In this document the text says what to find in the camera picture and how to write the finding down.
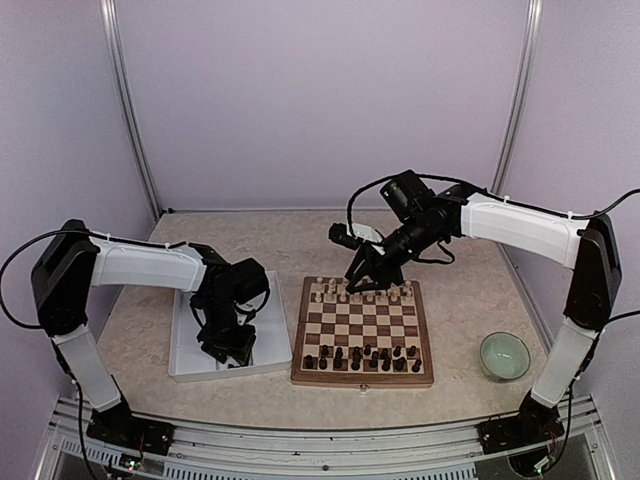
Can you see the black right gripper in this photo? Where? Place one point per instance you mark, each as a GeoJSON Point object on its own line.
{"type": "Point", "coordinates": [377, 266]}

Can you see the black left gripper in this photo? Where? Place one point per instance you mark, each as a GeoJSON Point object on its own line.
{"type": "Point", "coordinates": [240, 348]}

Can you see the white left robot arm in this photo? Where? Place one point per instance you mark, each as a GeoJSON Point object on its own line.
{"type": "Point", "coordinates": [223, 297]}

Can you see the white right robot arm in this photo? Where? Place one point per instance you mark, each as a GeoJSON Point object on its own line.
{"type": "Point", "coordinates": [583, 244]}

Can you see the wooden chess board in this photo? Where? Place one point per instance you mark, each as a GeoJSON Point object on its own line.
{"type": "Point", "coordinates": [330, 316]}

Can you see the black chess piece on board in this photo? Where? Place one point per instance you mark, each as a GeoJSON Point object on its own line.
{"type": "Point", "coordinates": [356, 363]}
{"type": "Point", "coordinates": [339, 364]}

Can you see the white plastic divided tray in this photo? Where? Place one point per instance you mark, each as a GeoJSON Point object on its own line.
{"type": "Point", "coordinates": [271, 351]}

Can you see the pale green glass bowl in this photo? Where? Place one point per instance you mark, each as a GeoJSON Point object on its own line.
{"type": "Point", "coordinates": [504, 357]}

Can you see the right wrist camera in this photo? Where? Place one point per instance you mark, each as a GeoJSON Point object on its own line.
{"type": "Point", "coordinates": [352, 237]}

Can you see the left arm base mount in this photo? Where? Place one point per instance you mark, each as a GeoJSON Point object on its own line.
{"type": "Point", "coordinates": [119, 426]}

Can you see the aluminium front rail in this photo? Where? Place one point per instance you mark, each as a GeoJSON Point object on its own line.
{"type": "Point", "coordinates": [450, 450]}

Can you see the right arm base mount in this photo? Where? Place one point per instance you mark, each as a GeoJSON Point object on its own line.
{"type": "Point", "coordinates": [533, 423]}

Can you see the right aluminium corner post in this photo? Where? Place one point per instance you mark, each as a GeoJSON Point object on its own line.
{"type": "Point", "coordinates": [518, 102]}

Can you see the aluminium corner post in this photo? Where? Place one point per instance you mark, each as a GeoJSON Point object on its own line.
{"type": "Point", "coordinates": [117, 58]}
{"type": "Point", "coordinates": [518, 102]}

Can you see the left aluminium corner post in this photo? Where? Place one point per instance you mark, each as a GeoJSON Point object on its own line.
{"type": "Point", "coordinates": [117, 58]}

